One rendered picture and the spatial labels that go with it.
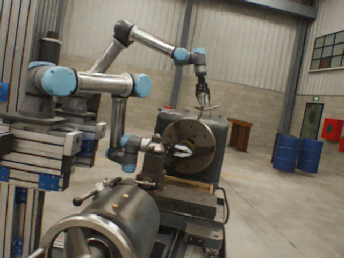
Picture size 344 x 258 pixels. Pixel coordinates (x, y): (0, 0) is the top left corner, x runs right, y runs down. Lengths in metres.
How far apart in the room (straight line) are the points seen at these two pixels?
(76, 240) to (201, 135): 1.29
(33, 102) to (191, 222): 0.80
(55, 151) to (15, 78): 0.46
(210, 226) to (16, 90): 1.09
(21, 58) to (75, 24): 10.61
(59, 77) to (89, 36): 10.77
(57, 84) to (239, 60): 11.57
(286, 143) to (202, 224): 6.92
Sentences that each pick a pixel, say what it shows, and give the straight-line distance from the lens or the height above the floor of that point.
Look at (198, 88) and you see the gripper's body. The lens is 1.78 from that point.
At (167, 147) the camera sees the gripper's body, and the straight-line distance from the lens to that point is 1.44.
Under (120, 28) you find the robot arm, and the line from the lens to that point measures 1.77.
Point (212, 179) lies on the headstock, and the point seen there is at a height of 0.89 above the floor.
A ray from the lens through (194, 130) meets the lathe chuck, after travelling 1.64.
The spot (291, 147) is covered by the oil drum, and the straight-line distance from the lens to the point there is 7.95.
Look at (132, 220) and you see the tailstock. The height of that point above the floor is 1.13.
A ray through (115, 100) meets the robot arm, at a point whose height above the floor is 1.27.
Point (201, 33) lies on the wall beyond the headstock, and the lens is 12.21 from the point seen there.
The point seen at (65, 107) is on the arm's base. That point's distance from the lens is 1.79.
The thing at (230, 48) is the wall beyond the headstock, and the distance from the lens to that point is 12.50.
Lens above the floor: 1.32
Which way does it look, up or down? 6 degrees down
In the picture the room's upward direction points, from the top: 9 degrees clockwise
